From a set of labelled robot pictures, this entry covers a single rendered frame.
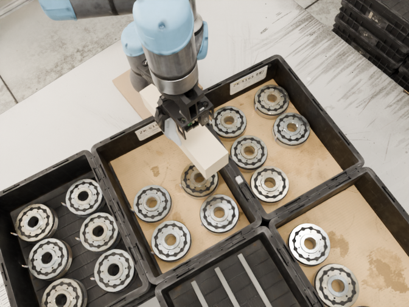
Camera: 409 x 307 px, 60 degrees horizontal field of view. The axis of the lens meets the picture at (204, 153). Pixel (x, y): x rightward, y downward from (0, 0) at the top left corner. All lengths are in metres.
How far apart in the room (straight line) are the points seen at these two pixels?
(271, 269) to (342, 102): 0.64
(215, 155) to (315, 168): 0.39
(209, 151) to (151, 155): 0.35
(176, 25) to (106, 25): 2.10
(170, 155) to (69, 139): 0.42
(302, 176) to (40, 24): 2.15
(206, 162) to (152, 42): 0.32
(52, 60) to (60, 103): 1.14
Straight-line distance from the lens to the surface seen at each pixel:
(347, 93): 1.33
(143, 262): 0.86
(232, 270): 0.94
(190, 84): 0.56
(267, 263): 0.95
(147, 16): 0.47
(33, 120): 1.39
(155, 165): 1.02
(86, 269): 1.01
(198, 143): 0.73
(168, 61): 0.50
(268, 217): 0.86
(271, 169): 0.98
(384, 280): 1.01
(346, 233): 1.00
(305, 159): 1.03
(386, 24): 1.83
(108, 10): 0.58
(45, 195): 1.10
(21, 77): 2.52
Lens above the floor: 1.77
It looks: 67 degrees down
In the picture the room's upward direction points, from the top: 9 degrees counter-clockwise
